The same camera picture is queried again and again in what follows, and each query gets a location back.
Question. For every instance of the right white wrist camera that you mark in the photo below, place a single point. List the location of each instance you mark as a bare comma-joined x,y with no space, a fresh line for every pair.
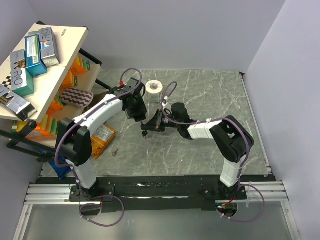
164,102

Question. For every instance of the blue teal carton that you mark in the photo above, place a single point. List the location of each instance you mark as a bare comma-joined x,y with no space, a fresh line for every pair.
33,59

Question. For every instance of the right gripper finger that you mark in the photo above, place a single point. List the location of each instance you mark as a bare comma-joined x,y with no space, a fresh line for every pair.
153,128
153,122

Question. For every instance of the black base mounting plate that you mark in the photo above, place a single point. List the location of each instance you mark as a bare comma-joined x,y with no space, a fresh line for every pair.
138,193

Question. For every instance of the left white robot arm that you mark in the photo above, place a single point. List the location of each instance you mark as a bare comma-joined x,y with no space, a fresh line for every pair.
74,135

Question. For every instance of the aluminium rail frame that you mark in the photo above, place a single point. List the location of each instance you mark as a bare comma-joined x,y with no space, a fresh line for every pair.
59,194

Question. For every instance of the blue snack bag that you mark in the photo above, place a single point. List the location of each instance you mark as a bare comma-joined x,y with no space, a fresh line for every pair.
61,172

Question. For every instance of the silver RIO box upright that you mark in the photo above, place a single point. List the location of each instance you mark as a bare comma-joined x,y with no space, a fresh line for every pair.
48,47

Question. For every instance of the orange sponge pack stack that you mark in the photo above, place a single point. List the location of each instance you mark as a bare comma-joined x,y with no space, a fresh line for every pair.
48,127

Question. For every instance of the silver teal RIO box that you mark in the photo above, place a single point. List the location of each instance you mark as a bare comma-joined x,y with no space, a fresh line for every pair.
22,82

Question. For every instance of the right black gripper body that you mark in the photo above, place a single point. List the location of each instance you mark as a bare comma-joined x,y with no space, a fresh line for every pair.
161,124

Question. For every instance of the brown snack bag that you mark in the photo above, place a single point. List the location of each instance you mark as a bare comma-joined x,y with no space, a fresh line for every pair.
98,97

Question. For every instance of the white tape roll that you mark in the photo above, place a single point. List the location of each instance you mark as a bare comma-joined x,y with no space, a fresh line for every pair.
154,89

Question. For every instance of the orange snack bag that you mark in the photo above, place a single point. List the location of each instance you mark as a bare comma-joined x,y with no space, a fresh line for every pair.
101,139

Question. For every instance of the black key bunch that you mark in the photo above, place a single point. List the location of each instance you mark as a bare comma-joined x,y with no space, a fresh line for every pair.
144,128

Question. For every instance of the beige black shelf rack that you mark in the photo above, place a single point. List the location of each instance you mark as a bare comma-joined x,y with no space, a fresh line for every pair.
69,44

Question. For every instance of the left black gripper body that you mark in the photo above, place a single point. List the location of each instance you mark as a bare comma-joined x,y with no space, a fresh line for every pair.
138,108

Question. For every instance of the silver crumpled box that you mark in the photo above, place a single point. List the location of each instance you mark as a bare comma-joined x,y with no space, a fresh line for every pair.
22,108

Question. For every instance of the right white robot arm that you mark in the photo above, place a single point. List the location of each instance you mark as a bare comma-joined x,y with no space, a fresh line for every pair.
231,138

